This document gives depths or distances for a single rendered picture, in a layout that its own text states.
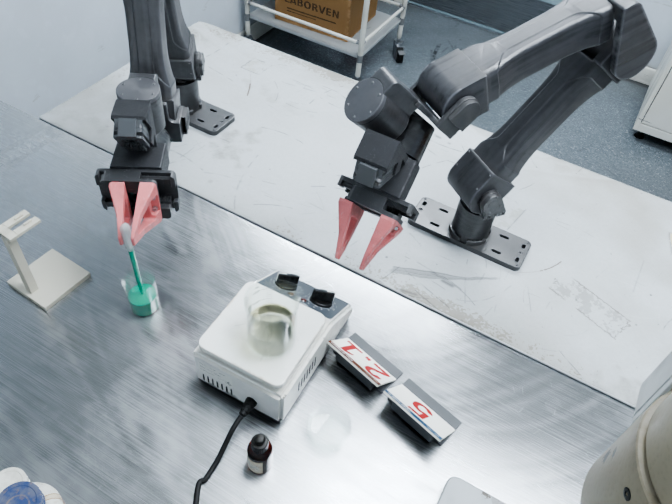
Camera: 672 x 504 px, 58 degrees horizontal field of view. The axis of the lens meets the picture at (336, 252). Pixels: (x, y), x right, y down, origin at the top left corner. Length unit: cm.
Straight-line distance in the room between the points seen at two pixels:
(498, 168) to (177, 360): 52
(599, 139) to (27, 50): 239
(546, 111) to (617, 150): 217
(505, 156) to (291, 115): 49
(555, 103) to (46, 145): 86
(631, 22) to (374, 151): 36
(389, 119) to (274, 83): 63
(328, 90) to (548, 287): 62
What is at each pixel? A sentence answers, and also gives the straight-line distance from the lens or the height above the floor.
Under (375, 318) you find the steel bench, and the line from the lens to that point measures 89.
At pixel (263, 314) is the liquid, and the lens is 73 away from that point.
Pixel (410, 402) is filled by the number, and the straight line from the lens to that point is 79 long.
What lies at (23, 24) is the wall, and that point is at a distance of 228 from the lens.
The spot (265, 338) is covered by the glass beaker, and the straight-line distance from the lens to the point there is 69.
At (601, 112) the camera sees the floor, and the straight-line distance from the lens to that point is 329.
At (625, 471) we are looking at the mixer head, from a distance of 32.
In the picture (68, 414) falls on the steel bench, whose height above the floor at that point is 90.
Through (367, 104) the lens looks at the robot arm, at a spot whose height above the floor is 121.
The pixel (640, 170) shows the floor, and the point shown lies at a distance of 300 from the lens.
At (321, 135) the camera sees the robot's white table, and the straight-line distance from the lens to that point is 118.
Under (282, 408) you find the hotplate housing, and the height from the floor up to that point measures 94.
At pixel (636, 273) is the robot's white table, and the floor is 90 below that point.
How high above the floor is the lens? 161
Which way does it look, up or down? 48 degrees down
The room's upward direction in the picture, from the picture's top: 7 degrees clockwise
